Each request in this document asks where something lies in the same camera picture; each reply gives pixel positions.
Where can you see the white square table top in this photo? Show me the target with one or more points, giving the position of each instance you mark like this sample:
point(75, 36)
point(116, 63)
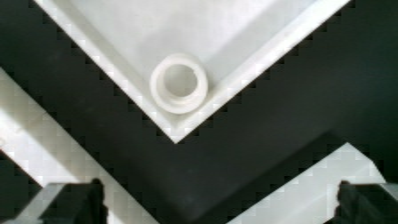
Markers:
point(183, 49)

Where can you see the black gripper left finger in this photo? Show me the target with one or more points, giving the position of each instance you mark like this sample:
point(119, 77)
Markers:
point(77, 207)

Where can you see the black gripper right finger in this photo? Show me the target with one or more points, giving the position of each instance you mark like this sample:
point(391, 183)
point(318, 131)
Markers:
point(366, 203)

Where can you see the white L-shaped obstacle fence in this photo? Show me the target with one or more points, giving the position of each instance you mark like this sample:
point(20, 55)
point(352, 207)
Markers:
point(57, 163)

